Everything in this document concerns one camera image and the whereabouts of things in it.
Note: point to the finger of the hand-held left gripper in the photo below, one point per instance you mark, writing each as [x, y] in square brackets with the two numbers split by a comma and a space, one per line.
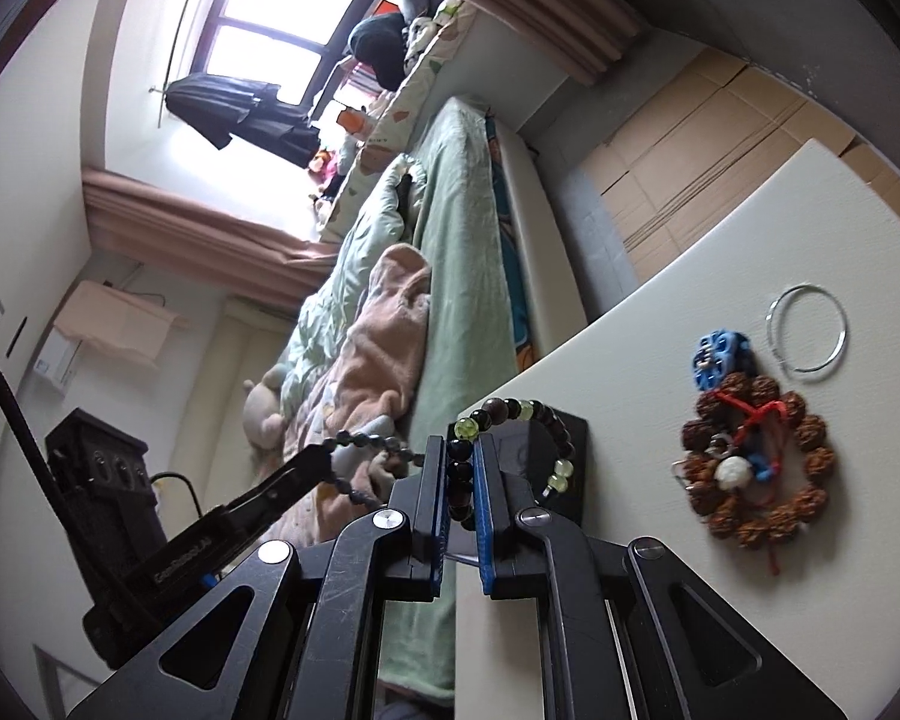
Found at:
[285, 486]

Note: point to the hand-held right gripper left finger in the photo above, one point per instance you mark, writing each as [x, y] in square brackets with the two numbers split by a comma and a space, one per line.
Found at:
[438, 532]

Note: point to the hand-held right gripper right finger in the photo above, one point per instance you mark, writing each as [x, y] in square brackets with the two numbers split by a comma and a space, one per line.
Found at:
[487, 517]

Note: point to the beige plush toy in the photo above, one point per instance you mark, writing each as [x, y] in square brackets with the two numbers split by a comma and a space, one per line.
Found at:
[266, 416]

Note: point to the black box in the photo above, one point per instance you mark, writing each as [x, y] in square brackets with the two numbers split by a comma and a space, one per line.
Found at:
[570, 465]

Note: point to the pink fleece blanket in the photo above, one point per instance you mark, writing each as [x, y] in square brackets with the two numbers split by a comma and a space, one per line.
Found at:
[379, 360]

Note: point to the covered air conditioner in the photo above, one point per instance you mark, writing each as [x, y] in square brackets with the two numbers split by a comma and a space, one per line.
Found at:
[112, 326]

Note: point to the white bead charm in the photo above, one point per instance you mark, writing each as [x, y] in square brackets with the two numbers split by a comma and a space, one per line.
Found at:
[731, 474]

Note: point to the bed with green quilt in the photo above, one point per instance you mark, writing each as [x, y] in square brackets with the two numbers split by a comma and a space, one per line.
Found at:
[465, 255]

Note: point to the brown curtain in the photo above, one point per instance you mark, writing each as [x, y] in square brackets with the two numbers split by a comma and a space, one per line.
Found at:
[195, 229]
[525, 7]

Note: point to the white mattress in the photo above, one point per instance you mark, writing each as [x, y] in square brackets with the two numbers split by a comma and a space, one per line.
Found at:
[529, 240]

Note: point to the black hanging clothes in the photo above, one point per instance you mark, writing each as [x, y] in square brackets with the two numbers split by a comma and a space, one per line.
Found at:
[240, 112]

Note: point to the silver bangle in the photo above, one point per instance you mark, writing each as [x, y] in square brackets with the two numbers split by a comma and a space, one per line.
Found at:
[844, 334]

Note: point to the patterned cushion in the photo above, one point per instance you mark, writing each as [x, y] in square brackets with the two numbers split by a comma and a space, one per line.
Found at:
[412, 90]

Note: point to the cardboard sheets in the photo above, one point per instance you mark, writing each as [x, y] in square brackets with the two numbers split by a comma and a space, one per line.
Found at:
[720, 165]

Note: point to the dark bundle of clothes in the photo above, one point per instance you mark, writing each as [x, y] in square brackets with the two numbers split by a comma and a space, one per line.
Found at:
[379, 45]

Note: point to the metal clothes rod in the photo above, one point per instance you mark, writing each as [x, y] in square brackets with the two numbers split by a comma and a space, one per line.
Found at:
[184, 22]

